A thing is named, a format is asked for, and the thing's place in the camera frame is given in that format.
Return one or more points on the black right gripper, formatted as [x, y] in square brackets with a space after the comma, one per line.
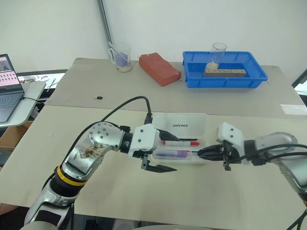
[227, 153]

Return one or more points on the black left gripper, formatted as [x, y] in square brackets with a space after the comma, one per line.
[139, 154]

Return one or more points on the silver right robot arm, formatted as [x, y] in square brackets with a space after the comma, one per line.
[283, 142]

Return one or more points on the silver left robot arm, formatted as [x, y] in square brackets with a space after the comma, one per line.
[100, 136]

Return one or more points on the purple marker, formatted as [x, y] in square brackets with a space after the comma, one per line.
[172, 154]

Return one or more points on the red marker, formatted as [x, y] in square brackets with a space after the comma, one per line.
[182, 143]

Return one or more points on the white plastic pencil case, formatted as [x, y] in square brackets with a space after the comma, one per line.
[189, 124]

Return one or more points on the wooden block with holes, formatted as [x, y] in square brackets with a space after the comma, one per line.
[230, 73]

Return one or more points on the red brick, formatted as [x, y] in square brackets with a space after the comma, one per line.
[159, 70]

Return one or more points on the blue plastic bin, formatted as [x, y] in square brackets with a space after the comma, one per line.
[254, 72]

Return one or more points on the clear tape strip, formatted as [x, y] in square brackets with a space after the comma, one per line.
[292, 108]

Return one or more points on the clear plastic measuring cup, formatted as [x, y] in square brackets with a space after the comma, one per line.
[123, 64]

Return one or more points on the clear glass tube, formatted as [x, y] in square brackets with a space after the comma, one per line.
[217, 54]

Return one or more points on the metal stirring rod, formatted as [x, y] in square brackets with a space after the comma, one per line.
[117, 51]

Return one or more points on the slim metal tool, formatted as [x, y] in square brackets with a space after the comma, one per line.
[51, 85]

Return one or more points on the grey metal pole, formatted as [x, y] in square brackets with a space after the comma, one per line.
[105, 21]

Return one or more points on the grey laptop stand table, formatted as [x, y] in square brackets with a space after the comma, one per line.
[31, 93]

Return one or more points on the brown cardboard box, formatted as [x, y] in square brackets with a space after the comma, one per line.
[14, 134]

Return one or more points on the grey laptop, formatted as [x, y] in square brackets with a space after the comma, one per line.
[7, 95]

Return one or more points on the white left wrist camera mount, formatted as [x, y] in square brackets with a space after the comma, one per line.
[144, 139]

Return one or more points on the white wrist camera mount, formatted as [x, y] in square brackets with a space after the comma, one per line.
[144, 139]
[230, 134]

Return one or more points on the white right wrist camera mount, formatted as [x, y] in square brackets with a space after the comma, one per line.
[230, 134]

